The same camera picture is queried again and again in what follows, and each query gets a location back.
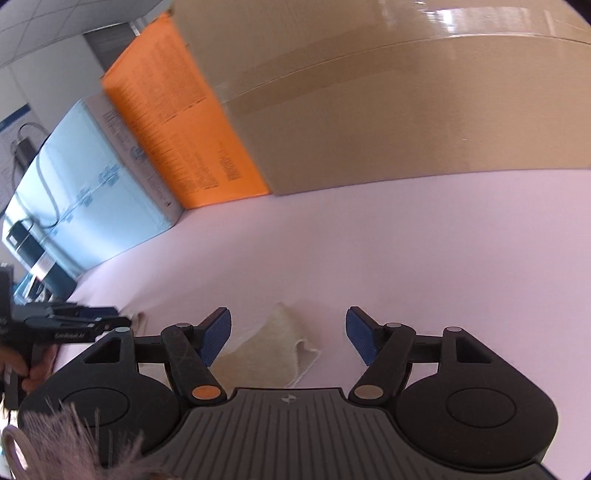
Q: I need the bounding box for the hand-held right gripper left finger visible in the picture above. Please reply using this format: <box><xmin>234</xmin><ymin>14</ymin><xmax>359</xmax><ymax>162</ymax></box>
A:
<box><xmin>78</xmin><ymin>306</ymin><xmax>232</xmax><ymax>408</ymax></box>

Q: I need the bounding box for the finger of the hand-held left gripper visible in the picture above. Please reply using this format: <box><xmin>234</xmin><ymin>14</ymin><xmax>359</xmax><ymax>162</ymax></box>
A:
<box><xmin>93</xmin><ymin>316</ymin><xmax>132</xmax><ymax>334</ymax></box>
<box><xmin>46</xmin><ymin>302</ymin><xmax>117</xmax><ymax>324</ymax></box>

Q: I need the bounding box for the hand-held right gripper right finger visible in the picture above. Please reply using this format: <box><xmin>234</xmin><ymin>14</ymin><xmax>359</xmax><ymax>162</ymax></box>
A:
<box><xmin>345</xmin><ymin>305</ymin><xmax>511</xmax><ymax>408</ymax></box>

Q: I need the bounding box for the beige knit garment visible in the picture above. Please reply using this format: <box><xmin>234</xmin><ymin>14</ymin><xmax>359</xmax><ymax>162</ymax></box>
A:
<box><xmin>131</xmin><ymin>302</ymin><xmax>322</xmax><ymax>389</ymax></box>

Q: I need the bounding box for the person's left hand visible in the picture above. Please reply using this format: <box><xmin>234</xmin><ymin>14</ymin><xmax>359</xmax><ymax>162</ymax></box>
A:
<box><xmin>0</xmin><ymin>344</ymin><xmax>60</xmax><ymax>395</ymax></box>

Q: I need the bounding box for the black cylinder bottle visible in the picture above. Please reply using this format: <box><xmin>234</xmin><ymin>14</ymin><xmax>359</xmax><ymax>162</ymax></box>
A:
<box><xmin>2</xmin><ymin>220</ymin><xmax>77</xmax><ymax>297</ymax></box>

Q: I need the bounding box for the grey fuzzy sleeve cuff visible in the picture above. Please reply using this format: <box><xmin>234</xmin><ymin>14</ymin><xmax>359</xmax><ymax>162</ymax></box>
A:
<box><xmin>0</xmin><ymin>399</ymin><xmax>155</xmax><ymax>480</ymax></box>

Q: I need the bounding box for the light blue box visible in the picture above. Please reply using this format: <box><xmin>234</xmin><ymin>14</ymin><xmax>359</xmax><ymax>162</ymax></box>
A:
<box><xmin>2</xmin><ymin>90</ymin><xmax>185</xmax><ymax>274</ymax></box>

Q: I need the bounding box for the black power adapter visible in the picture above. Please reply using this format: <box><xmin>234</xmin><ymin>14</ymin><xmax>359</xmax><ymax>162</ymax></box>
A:
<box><xmin>11</xmin><ymin>122</ymin><xmax>40</xmax><ymax>172</ymax></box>

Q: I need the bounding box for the orange printed box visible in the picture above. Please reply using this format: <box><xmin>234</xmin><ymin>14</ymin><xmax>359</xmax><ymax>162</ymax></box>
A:
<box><xmin>100</xmin><ymin>11</ymin><xmax>271</xmax><ymax>208</ymax></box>

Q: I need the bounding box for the brown cardboard box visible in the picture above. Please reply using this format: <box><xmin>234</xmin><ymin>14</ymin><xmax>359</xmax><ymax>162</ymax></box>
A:
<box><xmin>168</xmin><ymin>0</ymin><xmax>591</xmax><ymax>197</ymax></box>

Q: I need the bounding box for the black cable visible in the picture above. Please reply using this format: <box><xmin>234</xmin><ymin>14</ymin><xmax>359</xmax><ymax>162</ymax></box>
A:
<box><xmin>14</xmin><ymin>138</ymin><xmax>63</xmax><ymax>232</ymax></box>

